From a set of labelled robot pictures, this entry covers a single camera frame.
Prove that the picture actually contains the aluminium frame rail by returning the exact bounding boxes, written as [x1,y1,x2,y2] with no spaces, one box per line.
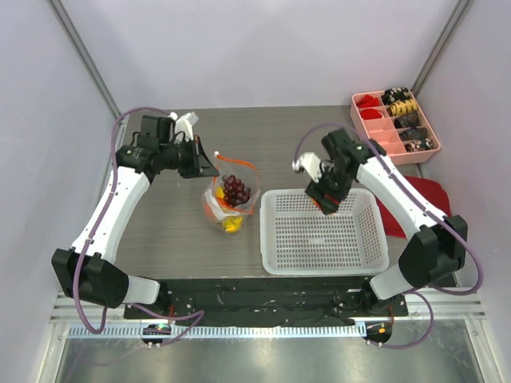
[46,0,121,118]

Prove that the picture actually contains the yellow striped rolled cloth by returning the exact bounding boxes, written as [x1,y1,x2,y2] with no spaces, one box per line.
[387,99,418,116]

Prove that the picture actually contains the orange toy pumpkin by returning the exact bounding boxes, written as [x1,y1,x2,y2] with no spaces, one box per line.
[203,200,212,217]

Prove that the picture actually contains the white perforated plastic basket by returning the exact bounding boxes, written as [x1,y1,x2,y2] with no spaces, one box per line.
[259,188,390,276]

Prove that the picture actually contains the red cloth piece lower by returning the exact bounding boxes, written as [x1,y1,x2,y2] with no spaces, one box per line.
[359,109,383,120]

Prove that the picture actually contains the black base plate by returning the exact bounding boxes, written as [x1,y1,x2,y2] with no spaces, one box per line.
[123,277,410,329]

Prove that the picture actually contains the red cloth piece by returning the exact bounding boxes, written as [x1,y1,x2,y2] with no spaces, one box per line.
[355,94,380,109]
[359,109,383,120]

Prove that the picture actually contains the red cloth piece upper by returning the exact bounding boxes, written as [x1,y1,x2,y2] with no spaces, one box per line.
[355,94,380,109]

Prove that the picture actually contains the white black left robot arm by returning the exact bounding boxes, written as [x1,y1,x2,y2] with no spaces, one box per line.
[51,112,219,318]

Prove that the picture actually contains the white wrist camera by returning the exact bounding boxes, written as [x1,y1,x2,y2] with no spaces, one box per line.
[291,152,323,183]
[168,112,199,144]

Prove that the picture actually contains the white slotted cable duct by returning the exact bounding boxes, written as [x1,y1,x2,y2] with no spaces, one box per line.
[67,322,366,339]

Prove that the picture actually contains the dark red toy grapes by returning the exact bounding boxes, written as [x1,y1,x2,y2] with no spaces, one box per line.
[221,175,252,207]

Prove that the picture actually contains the yellow toy banana bunch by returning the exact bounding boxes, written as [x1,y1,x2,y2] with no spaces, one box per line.
[215,187,244,233]

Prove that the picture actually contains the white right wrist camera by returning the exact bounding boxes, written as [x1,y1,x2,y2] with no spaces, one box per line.
[291,152,323,183]

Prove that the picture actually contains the pink compartment tray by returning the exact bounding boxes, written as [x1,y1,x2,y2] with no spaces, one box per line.
[350,91,442,165]

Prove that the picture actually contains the dark dotted rolled cloth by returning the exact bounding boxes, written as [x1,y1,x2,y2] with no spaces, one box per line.
[405,137,433,153]

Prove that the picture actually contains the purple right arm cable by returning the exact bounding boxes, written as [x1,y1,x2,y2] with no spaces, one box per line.
[294,121,485,349]

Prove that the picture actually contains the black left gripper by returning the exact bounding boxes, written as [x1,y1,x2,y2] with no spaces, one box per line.
[160,135,219,179]

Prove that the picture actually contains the dark brown rolled cloth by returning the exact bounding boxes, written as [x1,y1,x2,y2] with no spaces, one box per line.
[394,111,420,128]

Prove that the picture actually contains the dark patterned rolled cloth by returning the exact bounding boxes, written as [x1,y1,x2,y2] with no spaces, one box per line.
[399,127,428,142]

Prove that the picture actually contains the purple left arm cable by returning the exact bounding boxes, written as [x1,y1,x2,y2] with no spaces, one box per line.
[73,105,205,345]

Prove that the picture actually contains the black floral rolled cloth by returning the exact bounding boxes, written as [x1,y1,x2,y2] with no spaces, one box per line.
[380,87,411,105]

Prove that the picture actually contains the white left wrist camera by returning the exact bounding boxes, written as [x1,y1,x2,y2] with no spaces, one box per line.
[168,112,199,144]

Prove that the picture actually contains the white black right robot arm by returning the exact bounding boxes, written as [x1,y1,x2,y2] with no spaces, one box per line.
[292,123,468,315]

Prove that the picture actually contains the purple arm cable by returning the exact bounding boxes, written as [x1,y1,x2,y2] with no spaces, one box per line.
[73,105,205,345]
[294,121,485,349]

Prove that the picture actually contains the folded red cloth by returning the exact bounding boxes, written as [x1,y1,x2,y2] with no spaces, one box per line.
[376,176,452,239]

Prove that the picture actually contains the clear zip bag orange zipper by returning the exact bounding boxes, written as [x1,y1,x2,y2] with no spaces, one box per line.
[201,152,260,234]

